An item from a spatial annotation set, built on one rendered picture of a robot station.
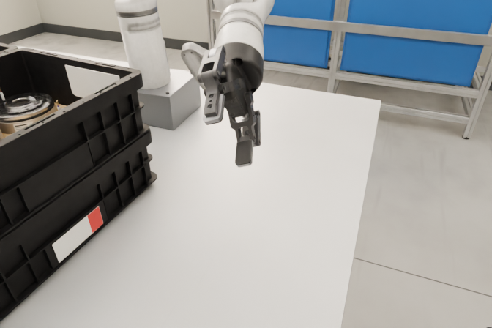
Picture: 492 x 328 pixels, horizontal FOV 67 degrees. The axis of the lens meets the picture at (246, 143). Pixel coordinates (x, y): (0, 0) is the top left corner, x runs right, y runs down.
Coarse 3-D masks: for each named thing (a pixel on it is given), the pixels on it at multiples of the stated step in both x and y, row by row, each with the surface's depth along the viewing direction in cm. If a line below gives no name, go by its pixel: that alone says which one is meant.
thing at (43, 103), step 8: (16, 96) 69; (32, 96) 69; (40, 96) 69; (48, 96) 69; (0, 104) 67; (40, 104) 66; (48, 104) 66; (0, 112) 64; (8, 112) 63; (16, 112) 63; (24, 112) 64; (32, 112) 63; (40, 112) 64
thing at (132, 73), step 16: (96, 64) 64; (112, 64) 64; (128, 80) 58; (96, 96) 53; (112, 96) 56; (64, 112) 49; (80, 112) 51; (96, 112) 54; (32, 128) 45; (48, 128) 47; (64, 128) 49; (0, 144) 42; (16, 144) 43; (32, 144) 45; (0, 160) 42
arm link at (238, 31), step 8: (232, 24) 53; (240, 24) 53; (248, 24) 53; (224, 32) 52; (232, 32) 52; (240, 32) 52; (248, 32) 52; (256, 32) 53; (216, 40) 53; (224, 40) 51; (232, 40) 51; (240, 40) 51; (248, 40) 51; (256, 40) 52; (184, 48) 52; (192, 48) 52; (200, 48) 53; (256, 48) 51; (184, 56) 53; (192, 56) 53; (200, 56) 53; (192, 64) 54; (200, 64) 54; (192, 72) 56
